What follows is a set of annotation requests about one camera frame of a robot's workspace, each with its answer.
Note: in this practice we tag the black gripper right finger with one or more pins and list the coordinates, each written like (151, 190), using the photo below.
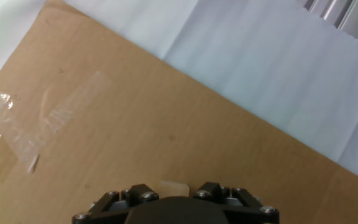
(211, 189)

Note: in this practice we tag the small wooden cube block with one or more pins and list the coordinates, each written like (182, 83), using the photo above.
(174, 189)

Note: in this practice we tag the clear tape strip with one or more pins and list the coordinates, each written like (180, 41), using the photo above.
(20, 137)

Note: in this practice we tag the brown cardboard sheet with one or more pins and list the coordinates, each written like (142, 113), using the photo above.
(166, 124)

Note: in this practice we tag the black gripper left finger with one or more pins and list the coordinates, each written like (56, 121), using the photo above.
(138, 191)

